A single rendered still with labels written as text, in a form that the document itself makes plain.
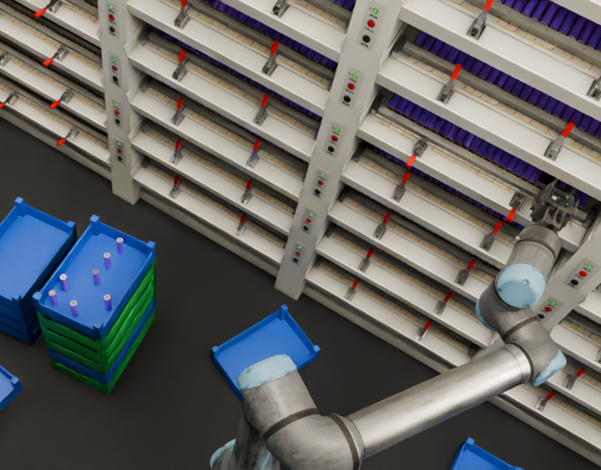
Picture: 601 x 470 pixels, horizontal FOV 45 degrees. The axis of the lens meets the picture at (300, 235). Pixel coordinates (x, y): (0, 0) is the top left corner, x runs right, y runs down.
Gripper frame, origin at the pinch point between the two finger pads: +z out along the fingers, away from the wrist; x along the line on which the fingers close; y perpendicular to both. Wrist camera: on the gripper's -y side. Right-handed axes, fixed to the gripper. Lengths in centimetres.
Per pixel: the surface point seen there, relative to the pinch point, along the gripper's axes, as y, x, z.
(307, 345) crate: -98, 38, -19
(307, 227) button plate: -55, 54, -7
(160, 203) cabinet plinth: -95, 111, -1
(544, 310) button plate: -33.9, -15.1, -7.4
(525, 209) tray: -5.7, 4.4, -6.1
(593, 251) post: -5.4, -13.6, -8.2
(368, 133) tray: -6.5, 46.6, -8.1
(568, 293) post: -23.2, -16.6, -7.6
